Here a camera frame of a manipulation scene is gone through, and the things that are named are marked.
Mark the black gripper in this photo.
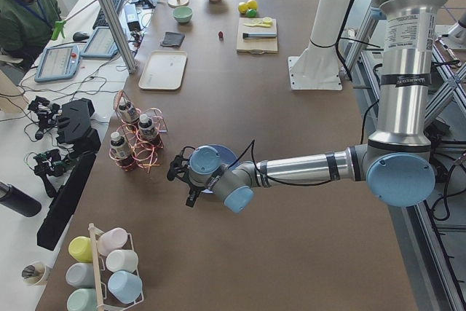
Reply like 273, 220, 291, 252
185, 186, 202, 207

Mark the blue round plate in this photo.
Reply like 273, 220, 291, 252
196, 144, 237, 173

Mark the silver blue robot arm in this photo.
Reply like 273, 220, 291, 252
167, 0, 448, 212

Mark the tea bottle front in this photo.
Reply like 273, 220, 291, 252
110, 131, 136, 171

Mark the pink cup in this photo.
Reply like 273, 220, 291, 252
97, 227, 128, 256

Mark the white cup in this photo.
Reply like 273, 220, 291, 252
106, 249, 139, 273

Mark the light blue cup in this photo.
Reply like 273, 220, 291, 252
108, 270, 143, 304

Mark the yellow cup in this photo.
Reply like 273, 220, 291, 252
68, 236, 92, 263

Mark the cream rabbit tray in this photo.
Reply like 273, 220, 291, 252
138, 50, 188, 91

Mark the grey cup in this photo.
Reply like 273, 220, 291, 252
66, 262, 95, 288

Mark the black stand device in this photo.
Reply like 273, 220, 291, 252
34, 98, 101, 251

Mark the mint green cup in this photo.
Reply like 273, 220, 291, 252
66, 288, 98, 311

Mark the folded grey cloth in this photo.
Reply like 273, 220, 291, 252
160, 31, 185, 47

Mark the wooden cutting board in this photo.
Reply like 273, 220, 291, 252
236, 17, 278, 54

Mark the black flask bottle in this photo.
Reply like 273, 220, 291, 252
1, 182, 42, 217

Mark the paper cup with utensils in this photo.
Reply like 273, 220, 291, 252
21, 261, 52, 286

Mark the green bowl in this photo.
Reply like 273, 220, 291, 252
173, 6, 193, 24

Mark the yellow plastic knife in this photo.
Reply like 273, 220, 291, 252
242, 21, 273, 28

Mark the blue teach pendant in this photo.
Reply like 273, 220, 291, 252
34, 44, 80, 83

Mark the green lime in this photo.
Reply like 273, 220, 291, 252
245, 9, 257, 18

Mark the yellow lemon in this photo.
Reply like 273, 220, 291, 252
246, 0, 258, 10
237, 2, 249, 14

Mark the black computer mouse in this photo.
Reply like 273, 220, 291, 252
72, 31, 90, 42

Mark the black keyboard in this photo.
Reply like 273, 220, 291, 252
92, 0, 127, 31

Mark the person in green sweater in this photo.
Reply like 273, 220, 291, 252
1, 0, 61, 71

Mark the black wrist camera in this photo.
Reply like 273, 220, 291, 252
167, 154, 189, 182

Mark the copper wire bottle rack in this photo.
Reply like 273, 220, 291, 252
108, 90, 167, 173

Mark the white wire cup rack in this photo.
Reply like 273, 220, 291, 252
88, 223, 146, 311

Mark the aluminium frame post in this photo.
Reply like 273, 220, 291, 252
98, 0, 136, 74

